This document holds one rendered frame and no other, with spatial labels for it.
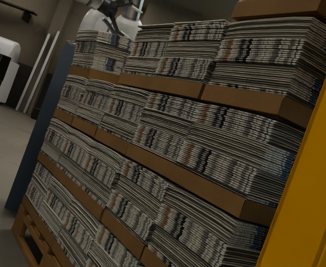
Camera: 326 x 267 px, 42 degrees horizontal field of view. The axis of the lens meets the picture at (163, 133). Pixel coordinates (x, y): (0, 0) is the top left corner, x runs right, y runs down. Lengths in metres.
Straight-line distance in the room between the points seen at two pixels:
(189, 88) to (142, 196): 0.34
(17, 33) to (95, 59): 9.40
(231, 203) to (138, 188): 0.41
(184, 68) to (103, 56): 0.79
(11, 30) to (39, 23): 0.74
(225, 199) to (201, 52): 0.46
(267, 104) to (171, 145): 0.35
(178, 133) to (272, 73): 0.34
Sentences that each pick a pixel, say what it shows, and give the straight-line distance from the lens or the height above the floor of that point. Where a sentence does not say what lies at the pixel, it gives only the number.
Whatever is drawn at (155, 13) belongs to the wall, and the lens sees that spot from 9.57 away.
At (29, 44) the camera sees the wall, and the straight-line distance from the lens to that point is 11.17.
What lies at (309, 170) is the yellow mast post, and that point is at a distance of 0.58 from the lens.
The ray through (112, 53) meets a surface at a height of 0.98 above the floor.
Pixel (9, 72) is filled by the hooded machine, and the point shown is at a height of 0.77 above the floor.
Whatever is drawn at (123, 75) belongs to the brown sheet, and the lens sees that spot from 1.63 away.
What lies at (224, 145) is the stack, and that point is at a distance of 1.01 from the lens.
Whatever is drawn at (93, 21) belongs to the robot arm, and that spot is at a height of 1.18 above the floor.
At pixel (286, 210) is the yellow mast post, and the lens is 0.59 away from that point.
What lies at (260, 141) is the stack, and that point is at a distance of 0.93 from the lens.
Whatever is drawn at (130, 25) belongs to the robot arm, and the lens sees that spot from 2.47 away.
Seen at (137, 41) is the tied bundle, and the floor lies 1.01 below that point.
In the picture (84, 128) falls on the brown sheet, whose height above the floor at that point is 0.62.
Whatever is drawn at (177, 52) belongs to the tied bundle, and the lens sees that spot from 1.34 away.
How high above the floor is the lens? 0.72
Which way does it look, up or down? level
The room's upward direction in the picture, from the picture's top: 20 degrees clockwise
